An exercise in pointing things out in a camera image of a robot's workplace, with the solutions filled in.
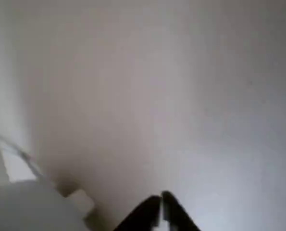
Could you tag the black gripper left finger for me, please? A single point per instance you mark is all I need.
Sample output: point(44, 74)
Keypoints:
point(145, 216)

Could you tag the grey round container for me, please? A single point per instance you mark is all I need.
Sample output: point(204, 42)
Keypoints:
point(25, 207)

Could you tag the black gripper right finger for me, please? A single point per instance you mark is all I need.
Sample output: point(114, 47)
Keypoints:
point(175, 216)

